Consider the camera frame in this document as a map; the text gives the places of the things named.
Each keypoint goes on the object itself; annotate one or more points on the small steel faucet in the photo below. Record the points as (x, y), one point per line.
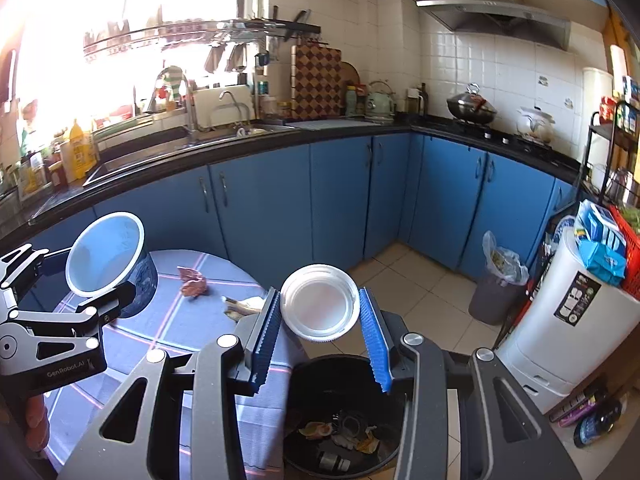
(227, 92)

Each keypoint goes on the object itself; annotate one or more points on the grey drying mat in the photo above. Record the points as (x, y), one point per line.
(325, 123)

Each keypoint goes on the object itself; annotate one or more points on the blue wipes packet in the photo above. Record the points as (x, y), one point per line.
(602, 259)

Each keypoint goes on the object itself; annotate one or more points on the person's left hand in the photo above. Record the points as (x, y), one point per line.
(36, 425)

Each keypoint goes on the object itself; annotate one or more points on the red plastic basket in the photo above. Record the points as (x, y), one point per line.
(627, 245)

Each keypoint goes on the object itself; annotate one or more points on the orange white carton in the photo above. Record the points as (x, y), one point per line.
(315, 430)

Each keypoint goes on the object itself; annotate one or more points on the blue kitchen base cabinets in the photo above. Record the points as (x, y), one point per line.
(340, 195)

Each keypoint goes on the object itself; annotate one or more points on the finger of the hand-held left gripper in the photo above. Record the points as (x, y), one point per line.
(25, 260)
(115, 302)

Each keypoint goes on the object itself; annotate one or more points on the white blue tissue pack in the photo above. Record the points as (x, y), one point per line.
(597, 222)

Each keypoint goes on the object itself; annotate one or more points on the white plastic board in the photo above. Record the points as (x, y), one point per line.
(222, 107)

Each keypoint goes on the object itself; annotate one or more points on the purple spray can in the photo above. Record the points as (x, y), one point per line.
(575, 406)

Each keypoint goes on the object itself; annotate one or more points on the black wok with lid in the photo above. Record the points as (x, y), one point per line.
(470, 107)

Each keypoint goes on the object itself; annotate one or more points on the black round waste bin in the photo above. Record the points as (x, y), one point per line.
(325, 385)

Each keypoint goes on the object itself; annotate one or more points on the checkered cutting board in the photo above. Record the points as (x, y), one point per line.
(315, 80)

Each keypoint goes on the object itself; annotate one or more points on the dark glass bottle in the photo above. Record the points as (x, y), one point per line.
(597, 424)

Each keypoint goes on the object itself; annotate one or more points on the blue paper cup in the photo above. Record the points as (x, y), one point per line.
(100, 255)

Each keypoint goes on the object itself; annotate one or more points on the pink wrapper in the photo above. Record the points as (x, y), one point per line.
(192, 285)

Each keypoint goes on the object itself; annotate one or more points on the round wooden board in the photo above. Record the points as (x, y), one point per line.
(351, 72)

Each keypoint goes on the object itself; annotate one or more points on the yellow plastic bottle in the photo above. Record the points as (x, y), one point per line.
(80, 155)

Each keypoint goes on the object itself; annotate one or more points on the white plastic lid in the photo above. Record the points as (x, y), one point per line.
(320, 305)

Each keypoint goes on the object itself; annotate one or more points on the clear plastic lid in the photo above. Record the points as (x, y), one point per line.
(350, 419)

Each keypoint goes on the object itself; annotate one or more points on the steel range hood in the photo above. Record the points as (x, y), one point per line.
(500, 17)

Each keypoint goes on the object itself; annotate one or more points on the steel wall dish rack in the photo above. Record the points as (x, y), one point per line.
(200, 27)

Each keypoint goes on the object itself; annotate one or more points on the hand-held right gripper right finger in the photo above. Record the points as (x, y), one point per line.
(375, 345)

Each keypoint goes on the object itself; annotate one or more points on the grey waste bin with bag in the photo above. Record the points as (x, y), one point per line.
(492, 300)

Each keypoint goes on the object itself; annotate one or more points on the red sauce bottle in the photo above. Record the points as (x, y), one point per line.
(57, 172)

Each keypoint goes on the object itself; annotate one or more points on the green striped cloth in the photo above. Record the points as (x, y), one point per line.
(172, 82)

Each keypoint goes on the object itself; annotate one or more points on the white ceramic pot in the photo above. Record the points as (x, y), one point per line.
(535, 125)

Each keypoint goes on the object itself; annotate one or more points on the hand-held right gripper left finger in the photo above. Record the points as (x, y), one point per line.
(265, 345)

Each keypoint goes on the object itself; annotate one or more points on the steel sink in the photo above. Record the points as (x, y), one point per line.
(135, 152)

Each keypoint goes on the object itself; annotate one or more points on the yellow lidded jar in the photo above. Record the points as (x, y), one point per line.
(351, 100)

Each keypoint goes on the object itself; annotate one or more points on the white blue plastic bag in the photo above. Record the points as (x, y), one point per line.
(560, 232)

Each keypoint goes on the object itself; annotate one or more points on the green electric kettle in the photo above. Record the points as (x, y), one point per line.
(377, 105)

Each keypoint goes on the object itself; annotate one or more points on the white tissue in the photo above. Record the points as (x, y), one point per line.
(345, 441)

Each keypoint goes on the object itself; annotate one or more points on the glass jar with liquid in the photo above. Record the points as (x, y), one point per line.
(411, 102)

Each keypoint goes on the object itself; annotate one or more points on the black kitchen countertop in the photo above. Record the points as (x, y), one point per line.
(440, 127)

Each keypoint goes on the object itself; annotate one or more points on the black metal rack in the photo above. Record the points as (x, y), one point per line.
(611, 150)

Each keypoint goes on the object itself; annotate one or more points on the black gas hob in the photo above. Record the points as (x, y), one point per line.
(505, 139)

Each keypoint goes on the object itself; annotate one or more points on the tall steel kitchen faucet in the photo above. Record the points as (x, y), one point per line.
(191, 120)

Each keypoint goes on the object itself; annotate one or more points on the yellow packet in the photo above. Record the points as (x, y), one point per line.
(367, 442)

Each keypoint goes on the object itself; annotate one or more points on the white paper wrapper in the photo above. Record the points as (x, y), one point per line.
(240, 310)

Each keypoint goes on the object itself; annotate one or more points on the white plastic storage tower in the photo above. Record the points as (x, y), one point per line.
(545, 350)

